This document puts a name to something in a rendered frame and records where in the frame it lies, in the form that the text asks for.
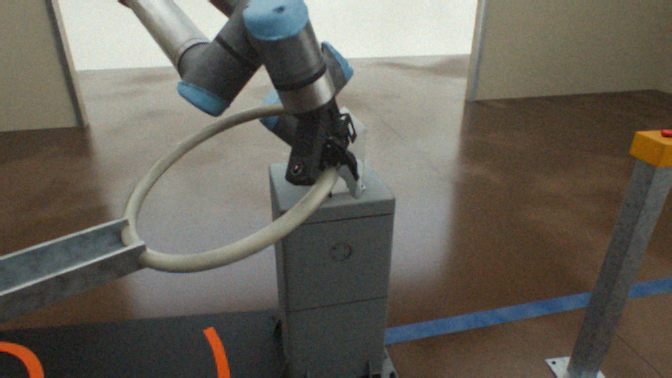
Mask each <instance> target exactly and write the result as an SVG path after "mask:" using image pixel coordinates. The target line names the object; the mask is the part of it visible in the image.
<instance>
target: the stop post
mask: <svg viewBox="0 0 672 378"><path fill-rule="evenodd" d="M660 132H661V130H650V132H636V134H635V137H634V140H633V143H632V146H631V150H629V154H631V155H633V156H635V157H637V161H636V165H635V168H634V171H633V174H632V177H631V181H629V184H628V187H627V190H626V193H625V197H624V200H623V203H622V206H621V210H620V213H619V216H618V219H617V222H616V226H615V229H614V232H612V235H611V238H610V242H609V245H608V247H607V250H606V253H605V257H604V260H603V263H602V266H601V269H600V273H599V276H597V279H596V282H595V285H594V289H593V292H592V295H591V298H590V301H589V305H588V308H587V311H586V314H585V317H584V319H583V321H582V324H581V327H580V330H579V333H578V335H577V339H576V342H575V345H574V348H573V351H572V355H571V357H565V358H555V359H545V362H546V363H547V365H548V366H549V368H550V370H551V371H552V373H553V374H555V376H556V377H557V378H605V377H604V376H603V375H602V374H601V371H600V370H599V369H600V367H601V364H602V361H603V359H605V356H606V353H607V350H608V347H609V345H610V342H611V340H612V336H613V333H614V331H615V328H616V326H617V323H618V320H620V317H621V314H622V312H623V309H624V307H625V303H626V300H627V298H628V295H629V293H630V289H631V286H632V284H633V281H635V279H636V276H637V273H638V270H639V267H640V265H641V262H642V260H643V256H644V253H645V251H646V248H647V246H648V243H649V239H651V237H652V234H653V232H654V229H655V227H656V223H657V220H658V218H659V215H660V213H661V209H662V206H663V204H664V201H665V199H667V196H668V192H669V190H670V187H671V185H672V137H670V136H663V135H661V134H660Z"/></svg>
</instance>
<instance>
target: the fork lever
mask: <svg viewBox="0 0 672 378"><path fill-rule="evenodd" d="M126 226H130V222H129V221H128V218H127V217H122V218H119V219H116V220H113V221H110V222H106V223H103V225H99V226H96V227H93V228H90V229H86V230H83V231H80V232H76V233H73V234H70V235H66V236H63V237H60V238H57V239H53V240H50V241H46V242H43V244H40V245H37V246H34V247H30V248H26V249H23V250H20V251H17V252H14V253H11V254H6V255H3V256H0V324H2V323H5V322H8V321H10V320H13V319H16V318H18V317H21V316H24V315H27V314H29V313H32V312H35V311H37V309H40V308H42V307H46V306H48V305H51V304H54V303H56V302H59V301H61V300H65V299H67V298H70V297H73V296H75V295H78V294H80V293H83V292H86V291H89V290H91V288H92V289H94V287H97V286H99V285H102V284H105V283H108V282H110V281H113V280H116V279H118V278H121V277H123V276H127V275H129V274H132V273H135V272H137V271H140V270H142V269H146V268H147V266H145V265H142V264H141V263H140V262H139V256H140V255H141V253H143V251H144V250H147V247H146V244H144V242H143V241H142V242H139V243H136V244H133V245H131V246H128V247H124V245H123V242H122V239H121V231H122V229H123V228H125V227H126Z"/></svg>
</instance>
